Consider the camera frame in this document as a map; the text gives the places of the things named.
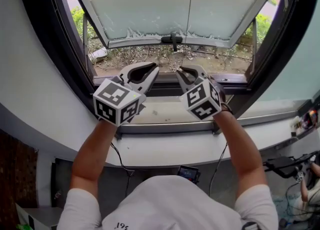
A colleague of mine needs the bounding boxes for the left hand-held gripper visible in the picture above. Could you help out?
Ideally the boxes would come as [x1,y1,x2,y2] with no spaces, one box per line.
[92,61,160,127]

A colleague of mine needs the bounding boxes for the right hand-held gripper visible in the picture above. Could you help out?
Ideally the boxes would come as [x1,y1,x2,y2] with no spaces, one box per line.
[175,64,223,122]

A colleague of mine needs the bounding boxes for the white blind cord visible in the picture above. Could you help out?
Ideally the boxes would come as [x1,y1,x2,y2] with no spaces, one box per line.
[181,0,196,73]

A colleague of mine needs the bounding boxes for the person's right forearm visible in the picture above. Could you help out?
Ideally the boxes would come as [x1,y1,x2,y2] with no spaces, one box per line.
[212,110,269,198]

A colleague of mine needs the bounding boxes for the person's left forearm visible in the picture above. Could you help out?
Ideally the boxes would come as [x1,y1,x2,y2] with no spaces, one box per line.
[69,117,119,198]

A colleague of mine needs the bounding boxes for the person's right hand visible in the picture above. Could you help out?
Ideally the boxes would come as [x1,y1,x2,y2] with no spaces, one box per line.
[209,77,228,105]

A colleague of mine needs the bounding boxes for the white board on ground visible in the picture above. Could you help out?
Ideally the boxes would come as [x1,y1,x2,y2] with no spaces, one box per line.
[88,47,109,63]

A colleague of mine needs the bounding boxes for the frosted glass window sash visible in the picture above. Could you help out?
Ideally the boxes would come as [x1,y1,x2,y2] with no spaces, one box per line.
[67,0,278,49]

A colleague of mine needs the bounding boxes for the dark-framed window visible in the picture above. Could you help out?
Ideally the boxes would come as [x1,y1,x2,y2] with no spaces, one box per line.
[16,0,320,140]

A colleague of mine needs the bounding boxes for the black waist screen device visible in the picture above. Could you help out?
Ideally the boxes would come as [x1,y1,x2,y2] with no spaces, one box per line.
[176,164,202,184]

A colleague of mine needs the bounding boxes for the assorted small desk items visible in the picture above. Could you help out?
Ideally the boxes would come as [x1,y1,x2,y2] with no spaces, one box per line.
[290,107,320,130]

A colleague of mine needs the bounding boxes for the person's white t-shirt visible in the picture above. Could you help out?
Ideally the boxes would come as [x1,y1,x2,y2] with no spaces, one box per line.
[56,174,280,230]

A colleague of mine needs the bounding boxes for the white open cabinet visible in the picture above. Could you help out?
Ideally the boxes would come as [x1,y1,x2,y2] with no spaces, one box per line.
[15,202,65,230]

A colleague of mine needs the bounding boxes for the black window handle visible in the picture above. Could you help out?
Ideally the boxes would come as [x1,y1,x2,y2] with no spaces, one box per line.
[160,32,184,53]

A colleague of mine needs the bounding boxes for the brown cord bracelet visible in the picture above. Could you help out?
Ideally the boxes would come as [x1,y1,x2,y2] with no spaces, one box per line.
[220,101,234,115]

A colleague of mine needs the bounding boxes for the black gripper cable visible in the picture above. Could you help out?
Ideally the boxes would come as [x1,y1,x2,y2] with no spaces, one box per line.
[109,142,136,198]
[208,142,229,197]

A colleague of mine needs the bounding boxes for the black shoulder strap buckle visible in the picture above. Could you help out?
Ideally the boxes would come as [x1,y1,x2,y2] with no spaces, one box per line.
[241,221,264,230]

